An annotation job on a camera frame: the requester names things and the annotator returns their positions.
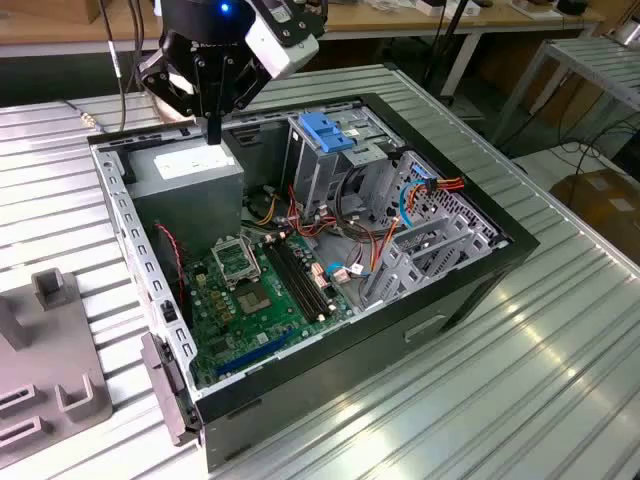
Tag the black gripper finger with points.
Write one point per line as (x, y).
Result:
(250, 85)
(150, 70)

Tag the grey disk bay cage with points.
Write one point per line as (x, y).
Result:
(450, 215)

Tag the blue drive bay latch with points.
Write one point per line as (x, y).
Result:
(325, 132)

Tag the grey optical drive cage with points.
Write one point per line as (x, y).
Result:
(320, 175)

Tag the wooden desk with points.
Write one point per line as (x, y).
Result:
(360, 20)

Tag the grey power supply unit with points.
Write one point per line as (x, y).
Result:
(185, 200)

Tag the black case fan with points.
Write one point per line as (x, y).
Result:
(165, 250)

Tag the black tripod stand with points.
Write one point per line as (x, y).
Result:
(445, 55)

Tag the black RAM slot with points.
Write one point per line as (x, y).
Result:
(292, 285)
(305, 277)

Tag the CPU socket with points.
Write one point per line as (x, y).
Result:
(252, 300)

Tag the green motherboard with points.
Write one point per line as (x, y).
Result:
(260, 330)

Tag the blue expansion slot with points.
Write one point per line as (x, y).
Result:
(255, 352)

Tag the grey parts rack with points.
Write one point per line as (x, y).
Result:
(50, 340)

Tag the black PC case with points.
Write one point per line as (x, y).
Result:
(350, 360)

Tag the grey case side latch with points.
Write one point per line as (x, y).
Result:
(165, 390)

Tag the small black device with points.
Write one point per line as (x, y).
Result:
(572, 6)

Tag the metal slat side table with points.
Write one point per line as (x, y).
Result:
(590, 65)

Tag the large brown cardboard box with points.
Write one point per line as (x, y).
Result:
(600, 200)

